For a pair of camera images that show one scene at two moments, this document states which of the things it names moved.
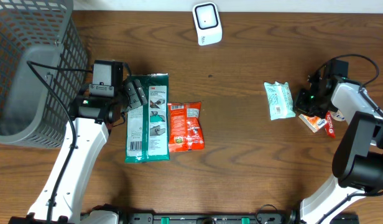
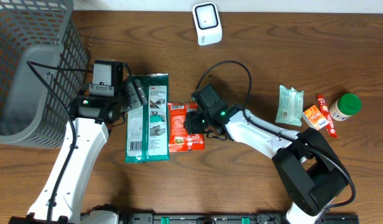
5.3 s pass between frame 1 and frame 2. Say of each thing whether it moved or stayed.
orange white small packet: stayed
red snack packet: stayed
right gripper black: moved
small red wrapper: stayed
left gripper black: stayed
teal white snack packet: moved
